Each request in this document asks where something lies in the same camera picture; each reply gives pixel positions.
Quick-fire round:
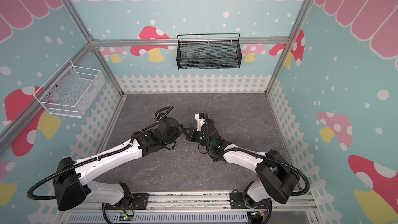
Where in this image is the white ribbed cable duct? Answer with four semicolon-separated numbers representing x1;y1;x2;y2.
66;212;249;224

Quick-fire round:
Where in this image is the black corrugated cable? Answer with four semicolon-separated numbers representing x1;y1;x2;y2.
27;105;175;200
198;111;311;197

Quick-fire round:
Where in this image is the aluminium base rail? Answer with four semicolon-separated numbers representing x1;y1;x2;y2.
68;191;317;213

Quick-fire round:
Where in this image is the aluminium frame profile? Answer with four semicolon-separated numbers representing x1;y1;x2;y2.
1;0;123;157

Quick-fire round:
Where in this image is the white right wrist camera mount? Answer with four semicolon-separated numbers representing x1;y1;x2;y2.
195;113;206;131

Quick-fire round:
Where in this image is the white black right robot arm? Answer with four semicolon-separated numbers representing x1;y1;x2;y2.
187;113;300;207

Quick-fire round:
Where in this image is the black mesh wall basket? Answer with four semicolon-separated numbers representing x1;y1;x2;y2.
176;33;243;69

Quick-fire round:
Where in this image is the white wire wall basket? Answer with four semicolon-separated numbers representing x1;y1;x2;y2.
33;60;106;118

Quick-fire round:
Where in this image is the black corrugated right cable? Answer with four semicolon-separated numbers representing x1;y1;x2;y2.
198;111;311;197

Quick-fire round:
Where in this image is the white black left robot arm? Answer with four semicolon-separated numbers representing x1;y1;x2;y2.
53;117;183;211

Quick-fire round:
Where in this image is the black corrugated left cable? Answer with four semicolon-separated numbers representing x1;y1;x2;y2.
27;105;175;200

